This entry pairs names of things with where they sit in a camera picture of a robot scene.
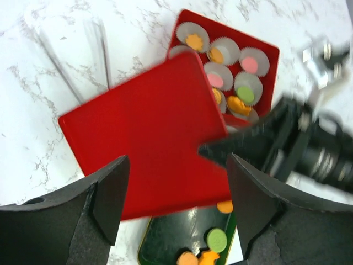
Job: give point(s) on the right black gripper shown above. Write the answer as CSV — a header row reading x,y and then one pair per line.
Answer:
x,y
288,139

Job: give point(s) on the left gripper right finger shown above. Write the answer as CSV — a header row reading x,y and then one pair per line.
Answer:
x,y
280,224

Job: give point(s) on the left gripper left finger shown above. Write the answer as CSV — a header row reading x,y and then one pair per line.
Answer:
x,y
76,224

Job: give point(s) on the green sandwich cookie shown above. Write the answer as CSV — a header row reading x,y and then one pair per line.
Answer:
x,y
245,94
216,240

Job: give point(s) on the pink sandwich cookie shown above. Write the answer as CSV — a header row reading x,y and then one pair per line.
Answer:
x,y
250,64
215,80

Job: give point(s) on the red box lid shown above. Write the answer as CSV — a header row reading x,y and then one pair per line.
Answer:
x,y
158,119

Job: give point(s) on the metal tweezers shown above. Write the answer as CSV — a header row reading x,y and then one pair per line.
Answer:
x,y
79,53

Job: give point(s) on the orange fish cookie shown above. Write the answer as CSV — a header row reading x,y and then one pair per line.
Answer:
x,y
238,106
208,257

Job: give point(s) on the orange round biscuit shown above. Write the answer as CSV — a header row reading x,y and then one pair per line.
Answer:
x,y
217,95
215,55

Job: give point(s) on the orange star cookie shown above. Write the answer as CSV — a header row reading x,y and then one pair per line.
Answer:
x,y
195,42

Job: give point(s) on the white paper cup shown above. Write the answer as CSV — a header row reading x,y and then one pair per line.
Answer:
x,y
252,117
223,106
223,71
249,80
186,28
260,56
177,50
229,49

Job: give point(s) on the orange chocolate chip cookie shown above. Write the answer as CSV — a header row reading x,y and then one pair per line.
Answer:
x,y
225,207

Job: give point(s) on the red cookie box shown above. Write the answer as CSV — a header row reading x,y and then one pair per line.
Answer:
x,y
240,69

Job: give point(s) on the black green cookie tray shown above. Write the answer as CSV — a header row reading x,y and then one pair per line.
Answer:
x,y
167,237

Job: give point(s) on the orange flower cookie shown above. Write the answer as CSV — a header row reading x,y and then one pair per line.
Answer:
x,y
187,258

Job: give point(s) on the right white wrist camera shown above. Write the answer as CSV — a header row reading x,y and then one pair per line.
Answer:
x,y
325,63

